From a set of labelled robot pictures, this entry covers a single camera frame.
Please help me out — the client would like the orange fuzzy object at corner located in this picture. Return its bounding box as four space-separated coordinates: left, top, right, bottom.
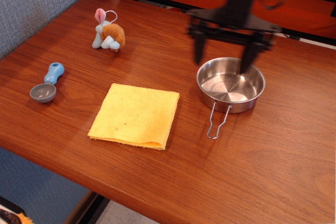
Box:
1 206 33 224

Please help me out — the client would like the folded yellow cloth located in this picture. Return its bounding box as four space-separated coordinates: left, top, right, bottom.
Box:
88 83 180 150

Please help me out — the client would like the stainless steel pan with handle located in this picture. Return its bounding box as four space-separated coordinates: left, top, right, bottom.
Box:
196 57 266 140

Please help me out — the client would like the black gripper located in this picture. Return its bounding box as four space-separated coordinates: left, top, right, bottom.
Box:
187 0 281 74

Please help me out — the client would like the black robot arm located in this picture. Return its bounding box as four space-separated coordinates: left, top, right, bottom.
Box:
187 0 286 74

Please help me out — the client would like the blue and grey measuring scoop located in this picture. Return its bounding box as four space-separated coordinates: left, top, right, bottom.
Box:
29 62 65 103

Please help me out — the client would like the plush bunny toy with carrot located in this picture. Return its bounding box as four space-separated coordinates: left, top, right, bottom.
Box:
92 8 125 52

